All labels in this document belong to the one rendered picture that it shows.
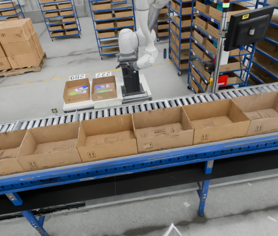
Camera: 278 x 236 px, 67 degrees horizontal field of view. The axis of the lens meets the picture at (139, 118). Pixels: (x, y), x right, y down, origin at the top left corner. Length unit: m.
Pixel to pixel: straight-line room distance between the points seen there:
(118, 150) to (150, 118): 0.40
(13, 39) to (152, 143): 4.73
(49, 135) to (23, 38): 4.07
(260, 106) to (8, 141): 2.04
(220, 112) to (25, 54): 4.80
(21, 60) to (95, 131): 4.33
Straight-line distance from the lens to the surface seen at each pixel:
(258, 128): 1.70
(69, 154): 1.49
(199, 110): 1.75
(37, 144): 1.86
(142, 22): 1.84
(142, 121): 1.67
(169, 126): 1.71
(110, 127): 1.69
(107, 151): 1.45
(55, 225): 2.44
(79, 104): 2.44
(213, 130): 1.52
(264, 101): 2.00
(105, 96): 2.39
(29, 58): 5.77
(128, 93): 2.44
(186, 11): 4.10
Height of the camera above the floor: 1.99
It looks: 37 degrees down
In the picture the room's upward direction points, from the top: 7 degrees counter-clockwise
